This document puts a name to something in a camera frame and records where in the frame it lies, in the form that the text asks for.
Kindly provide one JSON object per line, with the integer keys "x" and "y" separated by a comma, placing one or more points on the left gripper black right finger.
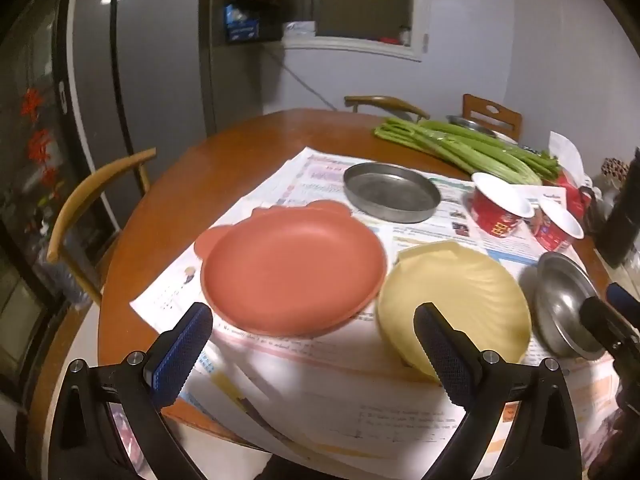
{"x": 543, "y": 441}

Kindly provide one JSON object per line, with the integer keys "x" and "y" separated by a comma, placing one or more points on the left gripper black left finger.
{"x": 84, "y": 441}

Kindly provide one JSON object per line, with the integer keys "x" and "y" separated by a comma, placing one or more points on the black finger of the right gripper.
{"x": 621, "y": 300}
{"x": 610, "y": 329}

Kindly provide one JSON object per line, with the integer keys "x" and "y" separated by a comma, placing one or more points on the terracotta plastic plate with ears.
{"x": 291, "y": 271}

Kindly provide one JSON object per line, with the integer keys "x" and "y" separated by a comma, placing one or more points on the stainless steel bowl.
{"x": 561, "y": 288}

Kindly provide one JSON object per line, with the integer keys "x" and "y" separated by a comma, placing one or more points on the dark bottle at right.
{"x": 615, "y": 240}

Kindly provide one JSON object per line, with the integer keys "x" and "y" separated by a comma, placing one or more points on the red paper cup, right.
{"x": 554, "y": 227}

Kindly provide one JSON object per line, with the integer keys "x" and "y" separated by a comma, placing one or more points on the red paper cup,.
{"x": 497, "y": 206}
{"x": 554, "y": 227}

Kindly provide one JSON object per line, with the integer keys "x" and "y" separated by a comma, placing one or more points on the red and white packaging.
{"x": 572, "y": 177}

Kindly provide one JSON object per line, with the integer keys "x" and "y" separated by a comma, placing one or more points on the yellow shell-shaped plate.
{"x": 475, "y": 294}

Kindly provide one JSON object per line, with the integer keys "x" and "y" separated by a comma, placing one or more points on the red paper cup, left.
{"x": 497, "y": 206}

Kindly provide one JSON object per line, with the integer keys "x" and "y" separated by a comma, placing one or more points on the bunch of green celery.
{"x": 471, "y": 151}

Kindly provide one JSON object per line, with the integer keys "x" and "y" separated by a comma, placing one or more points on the metal dish under celery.
{"x": 470, "y": 124}

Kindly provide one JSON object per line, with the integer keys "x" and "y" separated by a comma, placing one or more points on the wooden chair with cutout back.
{"x": 492, "y": 115}

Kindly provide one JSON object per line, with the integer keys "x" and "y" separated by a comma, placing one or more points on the round grey metal pan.
{"x": 390, "y": 193}

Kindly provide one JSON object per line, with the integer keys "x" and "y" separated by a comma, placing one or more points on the glass cabinet with red decals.
{"x": 40, "y": 165}

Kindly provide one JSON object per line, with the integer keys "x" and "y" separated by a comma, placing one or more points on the wooden chair, far curved back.
{"x": 394, "y": 106}

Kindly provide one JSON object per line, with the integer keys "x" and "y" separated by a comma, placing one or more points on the grey refrigerator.
{"x": 155, "y": 74}

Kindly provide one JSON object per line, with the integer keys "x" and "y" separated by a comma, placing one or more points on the blue box on shelf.
{"x": 240, "y": 25}

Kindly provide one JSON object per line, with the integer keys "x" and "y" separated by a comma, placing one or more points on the white window frame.
{"x": 395, "y": 28}

